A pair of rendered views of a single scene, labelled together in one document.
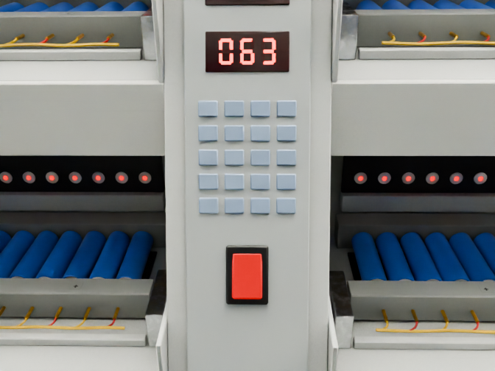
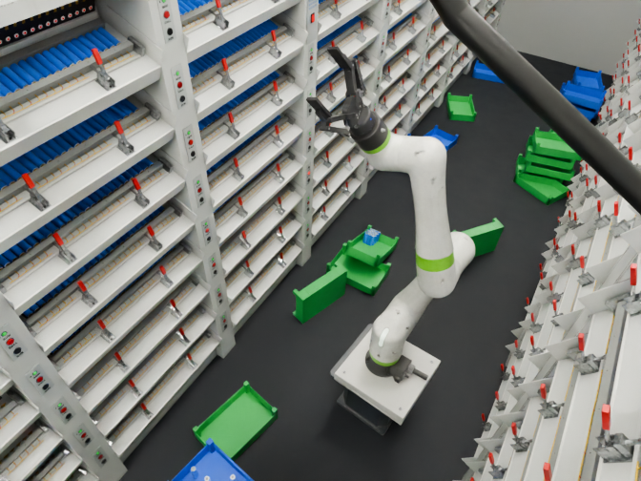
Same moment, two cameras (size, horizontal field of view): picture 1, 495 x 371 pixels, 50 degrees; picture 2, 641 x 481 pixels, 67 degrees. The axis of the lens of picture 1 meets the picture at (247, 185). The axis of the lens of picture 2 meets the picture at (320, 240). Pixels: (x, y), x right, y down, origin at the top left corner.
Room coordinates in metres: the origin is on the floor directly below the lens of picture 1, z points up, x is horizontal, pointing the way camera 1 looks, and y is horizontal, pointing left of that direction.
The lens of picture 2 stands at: (-0.63, 1.60, 2.08)
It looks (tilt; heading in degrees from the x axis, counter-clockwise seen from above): 46 degrees down; 298
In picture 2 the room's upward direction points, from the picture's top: 3 degrees clockwise
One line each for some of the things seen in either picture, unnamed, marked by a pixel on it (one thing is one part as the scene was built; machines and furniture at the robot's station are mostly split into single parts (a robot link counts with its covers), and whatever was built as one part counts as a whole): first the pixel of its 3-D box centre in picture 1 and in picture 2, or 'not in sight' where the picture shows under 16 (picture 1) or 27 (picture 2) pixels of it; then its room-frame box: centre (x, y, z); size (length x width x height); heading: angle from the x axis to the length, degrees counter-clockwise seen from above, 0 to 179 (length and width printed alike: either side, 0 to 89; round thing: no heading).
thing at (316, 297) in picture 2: not in sight; (320, 292); (0.09, 0.23, 0.10); 0.30 x 0.08 x 0.20; 71
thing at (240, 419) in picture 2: not in sight; (237, 423); (0.06, 0.98, 0.04); 0.30 x 0.20 x 0.08; 78
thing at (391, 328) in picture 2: not in sight; (388, 337); (-0.39, 0.54, 0.48); 0.16 x 0.13 x 0.19; 86
